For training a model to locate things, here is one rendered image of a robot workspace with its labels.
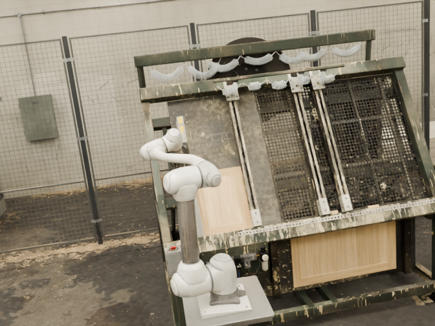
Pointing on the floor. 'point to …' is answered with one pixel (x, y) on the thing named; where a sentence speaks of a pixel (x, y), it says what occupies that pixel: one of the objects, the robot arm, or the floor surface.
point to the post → (180, 311)
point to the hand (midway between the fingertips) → (177, 167)
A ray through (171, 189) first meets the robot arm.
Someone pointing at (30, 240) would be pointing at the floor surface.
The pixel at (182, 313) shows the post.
